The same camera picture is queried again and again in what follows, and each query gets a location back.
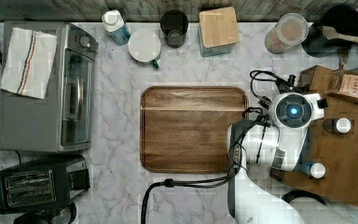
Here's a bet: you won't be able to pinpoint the blue spice bottle white cap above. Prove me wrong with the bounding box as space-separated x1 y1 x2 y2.
300 161 326 179

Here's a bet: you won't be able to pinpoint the wooden spoon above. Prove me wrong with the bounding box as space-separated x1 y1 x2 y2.
322 26 358 44

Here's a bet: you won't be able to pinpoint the white striped dish towel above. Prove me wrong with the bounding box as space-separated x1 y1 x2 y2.
1 27 58 99

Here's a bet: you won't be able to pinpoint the tea box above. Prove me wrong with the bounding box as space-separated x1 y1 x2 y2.
326 70 358 104

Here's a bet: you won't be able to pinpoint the black curved object bottom right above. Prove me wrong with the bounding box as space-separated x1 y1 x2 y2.
281 189 326 205

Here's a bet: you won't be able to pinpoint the white-capped blue bottle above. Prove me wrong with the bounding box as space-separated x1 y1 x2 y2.
102 10 131 46

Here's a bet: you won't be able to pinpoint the silver toaster oven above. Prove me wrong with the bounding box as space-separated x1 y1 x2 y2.
0 21 98 153

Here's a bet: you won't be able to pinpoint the wooden cutting board tray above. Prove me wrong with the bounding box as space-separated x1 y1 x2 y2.
140 86 248 174

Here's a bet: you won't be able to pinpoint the black two-slot toaster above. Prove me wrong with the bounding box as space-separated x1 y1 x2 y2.
0 155 90 215

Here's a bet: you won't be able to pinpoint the black kettle bottom left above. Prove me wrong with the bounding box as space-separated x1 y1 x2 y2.
13 203 77 224

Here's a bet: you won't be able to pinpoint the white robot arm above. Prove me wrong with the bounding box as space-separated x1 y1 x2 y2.
227 92 326 224

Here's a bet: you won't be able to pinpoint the black drawer handle bar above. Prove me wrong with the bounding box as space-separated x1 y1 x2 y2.
287 75 310 94

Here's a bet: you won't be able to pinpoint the white round lid canister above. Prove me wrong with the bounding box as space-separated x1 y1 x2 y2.
128 29 161 69

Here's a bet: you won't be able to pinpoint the dark spice bottle white cap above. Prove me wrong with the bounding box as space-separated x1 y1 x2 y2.
323 118 351 134

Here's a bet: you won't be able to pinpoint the dark glass tumbler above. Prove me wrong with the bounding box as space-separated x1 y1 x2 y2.
160 9 188 49

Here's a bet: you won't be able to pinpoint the glass jar bamboo lid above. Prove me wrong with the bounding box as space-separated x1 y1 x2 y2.
198 7 239 57

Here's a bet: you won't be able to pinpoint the plastic container pink contents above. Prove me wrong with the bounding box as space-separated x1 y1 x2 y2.
265 13 309 54

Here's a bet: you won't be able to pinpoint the black utensil holder pot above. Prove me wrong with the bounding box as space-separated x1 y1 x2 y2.
302 6 358 58

